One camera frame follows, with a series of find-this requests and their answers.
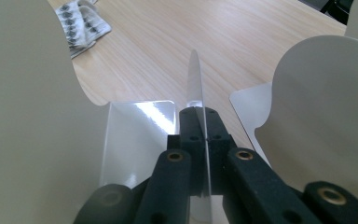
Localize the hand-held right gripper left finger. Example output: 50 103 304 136
167 105 207 198

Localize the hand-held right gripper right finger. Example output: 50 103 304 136
203 106 239 196

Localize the white cloth with black pattern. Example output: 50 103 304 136
54 0 113 61

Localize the white expandable divider rack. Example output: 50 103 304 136
0 0 358 224

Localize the black folding chair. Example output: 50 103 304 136
319 0 356 26

